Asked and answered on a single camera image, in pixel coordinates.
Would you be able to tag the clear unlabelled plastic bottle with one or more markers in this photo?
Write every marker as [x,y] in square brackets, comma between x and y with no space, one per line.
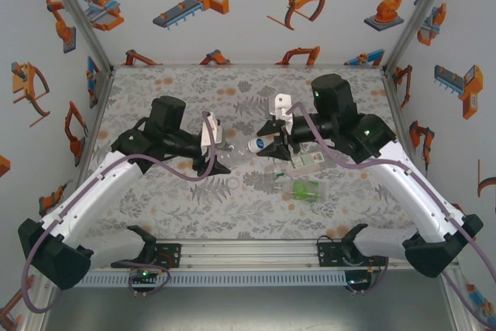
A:
[236,154]

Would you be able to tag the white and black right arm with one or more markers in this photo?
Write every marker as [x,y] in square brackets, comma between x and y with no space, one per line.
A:
[410,195]

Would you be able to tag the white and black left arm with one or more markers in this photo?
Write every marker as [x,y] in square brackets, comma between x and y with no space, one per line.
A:
[89,199]

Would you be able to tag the translucent clear bottle cap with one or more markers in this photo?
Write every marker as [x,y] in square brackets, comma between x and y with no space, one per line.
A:
[232,183]

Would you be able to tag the white green packet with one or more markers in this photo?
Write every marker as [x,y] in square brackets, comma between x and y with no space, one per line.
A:
[308,164]

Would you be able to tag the floral printed table mat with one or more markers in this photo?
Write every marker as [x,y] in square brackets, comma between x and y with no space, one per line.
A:
[174,211]

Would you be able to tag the small circuit board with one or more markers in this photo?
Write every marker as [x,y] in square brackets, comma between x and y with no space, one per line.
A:
[143,274]
[358,280]

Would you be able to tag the aluminium table side rail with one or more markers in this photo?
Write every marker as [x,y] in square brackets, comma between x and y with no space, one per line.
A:
[392,94]
[96,114]

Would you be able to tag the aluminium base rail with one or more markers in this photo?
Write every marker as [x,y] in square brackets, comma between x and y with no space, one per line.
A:
[248,253]

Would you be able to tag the aluminium upright frame post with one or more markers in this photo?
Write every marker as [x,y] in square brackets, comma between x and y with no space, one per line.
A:
[80,17]
[421,17]

